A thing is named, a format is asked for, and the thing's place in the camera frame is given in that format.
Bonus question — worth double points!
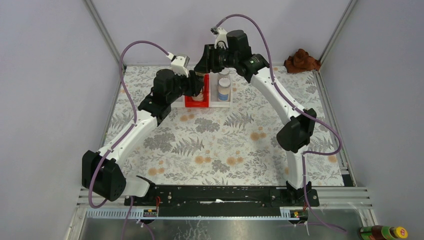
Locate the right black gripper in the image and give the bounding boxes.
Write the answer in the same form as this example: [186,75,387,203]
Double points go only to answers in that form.
[193,44,238,75]

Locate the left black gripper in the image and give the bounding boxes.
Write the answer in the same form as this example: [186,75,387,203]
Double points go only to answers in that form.
[166,69,204,105]

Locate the blue-label shaker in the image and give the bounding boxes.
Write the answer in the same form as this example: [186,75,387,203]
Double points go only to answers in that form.
[217,77,231,102]
[217,68,230,80]

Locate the black-cap jar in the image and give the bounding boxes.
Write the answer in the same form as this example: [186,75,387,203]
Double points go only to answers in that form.
[191,92,205,102]

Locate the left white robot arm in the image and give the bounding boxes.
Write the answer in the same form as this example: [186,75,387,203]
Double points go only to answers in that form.
[81,69,205,206]

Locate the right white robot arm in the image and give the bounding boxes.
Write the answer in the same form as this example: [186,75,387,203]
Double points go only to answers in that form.
[194,27,317,206]

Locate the left clear plastic bin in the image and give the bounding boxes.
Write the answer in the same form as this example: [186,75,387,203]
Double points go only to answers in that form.
[160,75,184,107]

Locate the clear plastic bin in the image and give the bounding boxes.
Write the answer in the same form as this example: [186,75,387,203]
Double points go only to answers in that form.
[160,75,184,107]
[209,73,233,108]

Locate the red plastic bin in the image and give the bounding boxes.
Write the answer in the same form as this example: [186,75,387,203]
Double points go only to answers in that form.
[184,74,210,108]

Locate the right clear plastic bin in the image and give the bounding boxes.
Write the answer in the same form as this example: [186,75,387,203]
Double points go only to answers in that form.
[209,73,233,108]

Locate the brown crumpled cloth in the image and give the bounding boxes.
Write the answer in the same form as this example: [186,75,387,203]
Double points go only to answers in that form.
[284,48,322,74]

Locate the floral table mat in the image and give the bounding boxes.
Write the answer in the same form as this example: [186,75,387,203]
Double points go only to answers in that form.
[105,66,344,186]

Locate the green yellow-cap bottle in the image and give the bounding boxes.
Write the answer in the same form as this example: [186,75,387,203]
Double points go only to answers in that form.
[358,225,409,240]

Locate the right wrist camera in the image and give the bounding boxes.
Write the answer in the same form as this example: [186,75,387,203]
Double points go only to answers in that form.
[210,26,228,50]

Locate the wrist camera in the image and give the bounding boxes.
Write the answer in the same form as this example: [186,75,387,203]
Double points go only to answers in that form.
[167,52,190,78]
[210,26,228,50]

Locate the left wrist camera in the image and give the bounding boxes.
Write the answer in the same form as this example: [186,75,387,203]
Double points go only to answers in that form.
[167,52,190,78]

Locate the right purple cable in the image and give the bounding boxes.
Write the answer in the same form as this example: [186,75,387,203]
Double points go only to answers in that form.
[210,13,348,234]

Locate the purple cable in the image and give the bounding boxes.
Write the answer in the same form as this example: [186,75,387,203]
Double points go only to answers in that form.
[210,13,348,234]
[87,40,175,210]

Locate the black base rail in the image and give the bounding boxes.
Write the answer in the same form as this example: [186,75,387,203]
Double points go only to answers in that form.
[132,183,320,218]

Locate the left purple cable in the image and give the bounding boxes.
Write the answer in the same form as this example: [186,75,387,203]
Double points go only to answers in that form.
[87,40,175,210]

